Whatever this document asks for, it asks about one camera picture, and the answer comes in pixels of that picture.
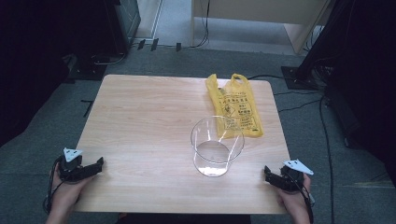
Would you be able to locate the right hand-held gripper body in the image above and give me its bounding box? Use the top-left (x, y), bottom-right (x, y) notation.
top-left (277, 159), bottom-right (315, 193)

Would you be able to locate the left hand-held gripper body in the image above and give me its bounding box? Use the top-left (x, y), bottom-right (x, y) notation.
top-left (58, 147), bottom-right (95, 184)

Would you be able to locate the black square stand base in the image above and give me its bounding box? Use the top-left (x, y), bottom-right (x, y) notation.
top-left (280, 65), bottom-right (321, 91)

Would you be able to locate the black equipment cabinet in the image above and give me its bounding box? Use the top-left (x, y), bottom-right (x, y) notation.
top-left (105, 0), bottom-right (142, 56)

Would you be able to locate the yellow plastic bag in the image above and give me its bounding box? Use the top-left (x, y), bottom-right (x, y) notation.
top-left (204, 73), bottom-right (264, 140)

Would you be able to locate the left hand-held gripper black cable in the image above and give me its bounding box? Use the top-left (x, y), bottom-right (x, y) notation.
top-left (42, 156), bottom-right (65, 215)

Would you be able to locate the hand-held gripper black cable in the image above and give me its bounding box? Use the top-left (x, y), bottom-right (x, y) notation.
top-left (288, 173), bottom-right (316, 224)
top-left (42, 156), bottom-right (65, 215)

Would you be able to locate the long black floor cable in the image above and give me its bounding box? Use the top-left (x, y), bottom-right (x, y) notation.
top-left (318, 95), bottom-right (336, 224)

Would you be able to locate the right hand-held gripper black cable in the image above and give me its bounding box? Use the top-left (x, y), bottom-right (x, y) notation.
top-left (288, 173), bottom-right (316, 224)

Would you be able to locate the clear plastic bin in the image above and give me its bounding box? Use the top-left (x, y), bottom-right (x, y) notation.
top-left (190, 115), bottom-right (246, 178)

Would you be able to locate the person's right hand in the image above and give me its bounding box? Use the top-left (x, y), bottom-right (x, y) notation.
top-left (275, 173), bottom-right (313, 219)

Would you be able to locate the person's left hand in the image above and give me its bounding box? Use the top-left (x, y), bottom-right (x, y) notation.
top-left (49, 169), bottom-right (93, 217)

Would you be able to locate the dark curtain with stand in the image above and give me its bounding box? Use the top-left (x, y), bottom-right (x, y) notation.
top-left (297, 0), bottom-right (396, 188)

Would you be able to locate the black stand base with cable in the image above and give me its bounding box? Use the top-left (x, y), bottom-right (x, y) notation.
top-left (66, 50), bottom-right (127, 82)

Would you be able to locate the person's dark clothing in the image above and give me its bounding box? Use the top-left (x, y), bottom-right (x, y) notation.
top-left (115, 212), bottom-right (252, 224)

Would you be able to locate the black floor tape cross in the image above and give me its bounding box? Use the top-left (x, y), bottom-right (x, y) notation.
top-left (80, 99), bottom-right (94, 119)

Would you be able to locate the hanging black cable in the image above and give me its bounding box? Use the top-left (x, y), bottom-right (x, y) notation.
top-left (189, 0), bottom-right (211, 49)

